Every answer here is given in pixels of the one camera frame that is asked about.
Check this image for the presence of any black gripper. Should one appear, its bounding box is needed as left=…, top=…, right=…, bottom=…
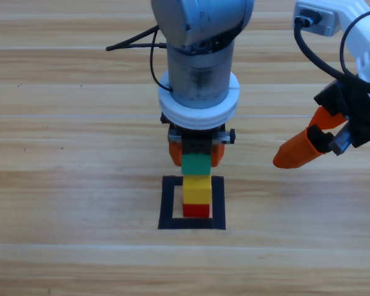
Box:
left=273, top=75, right=370, bottom=170
left=160, top=112, right=237, bottom=167

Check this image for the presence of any green cube block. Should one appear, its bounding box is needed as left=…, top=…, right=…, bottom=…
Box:
left=181, top=154, right=212, bottom=175

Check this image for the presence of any yellow cube block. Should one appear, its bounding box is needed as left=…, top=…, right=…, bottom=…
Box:
left=182, top=174, right=212, bottom=205

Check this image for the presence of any red cube block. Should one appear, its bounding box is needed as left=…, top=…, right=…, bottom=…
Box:
left=182, top=202, right=211, bottom=218

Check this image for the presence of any black tape rectangle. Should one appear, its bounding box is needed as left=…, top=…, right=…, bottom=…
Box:
left=157, top=175, right=227, bottom=231

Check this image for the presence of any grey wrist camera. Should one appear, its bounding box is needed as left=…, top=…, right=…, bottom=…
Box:
left=292, top=6, right=340, bottom=37

